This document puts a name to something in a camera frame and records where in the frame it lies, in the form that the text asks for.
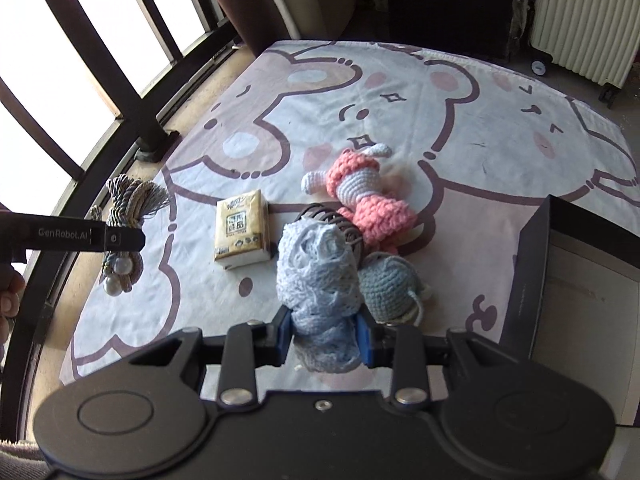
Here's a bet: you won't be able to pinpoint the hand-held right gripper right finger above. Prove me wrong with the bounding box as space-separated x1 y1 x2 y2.
356 310 506 406

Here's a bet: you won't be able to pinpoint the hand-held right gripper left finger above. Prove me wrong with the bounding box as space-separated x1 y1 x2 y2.
129 305 293 407

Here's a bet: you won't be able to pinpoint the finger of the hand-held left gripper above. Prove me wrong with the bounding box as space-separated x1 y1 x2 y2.
104 226 146 252

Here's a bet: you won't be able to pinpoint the tasselled rope with pearls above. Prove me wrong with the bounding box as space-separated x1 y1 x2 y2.
102 174 171 297

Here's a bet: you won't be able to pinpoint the grey crochet toy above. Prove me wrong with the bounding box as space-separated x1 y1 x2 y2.
359 252 433 326

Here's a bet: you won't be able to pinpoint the light blue crochet cloth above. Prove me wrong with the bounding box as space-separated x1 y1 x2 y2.
276 219 362 373

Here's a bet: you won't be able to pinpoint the yellow tissue packet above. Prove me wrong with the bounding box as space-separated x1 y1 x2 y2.
214 189 271 271

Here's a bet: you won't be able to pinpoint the brown hair claw clip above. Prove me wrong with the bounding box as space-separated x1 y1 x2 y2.
292 203 363 261

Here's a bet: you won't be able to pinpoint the pink crochet doll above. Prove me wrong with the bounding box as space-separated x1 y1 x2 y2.
301 142 420 256

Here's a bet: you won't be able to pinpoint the black cardboard box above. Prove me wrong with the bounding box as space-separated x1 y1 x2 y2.
504 195 640 426

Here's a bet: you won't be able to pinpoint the person's left hand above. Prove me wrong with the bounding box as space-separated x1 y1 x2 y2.
0 269 26 343

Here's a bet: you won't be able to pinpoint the black window railing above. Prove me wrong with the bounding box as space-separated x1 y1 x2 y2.
0 0 241 386

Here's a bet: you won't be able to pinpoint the bear printed blanket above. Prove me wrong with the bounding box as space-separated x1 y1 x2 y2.
60 40 640 386

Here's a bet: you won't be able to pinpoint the brown curtain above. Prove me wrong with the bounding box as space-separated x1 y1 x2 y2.
190 0 358 58

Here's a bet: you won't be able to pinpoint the cream ribbed suitcase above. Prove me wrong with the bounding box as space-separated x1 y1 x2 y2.
530 0 640 108

